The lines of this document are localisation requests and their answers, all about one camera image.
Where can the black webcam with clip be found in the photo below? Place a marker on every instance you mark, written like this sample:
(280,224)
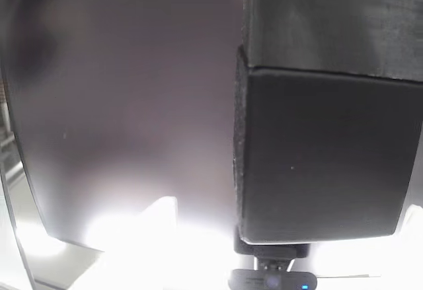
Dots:
(271,280)

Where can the black monitor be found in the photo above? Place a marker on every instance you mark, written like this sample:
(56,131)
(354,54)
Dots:
(115,88)

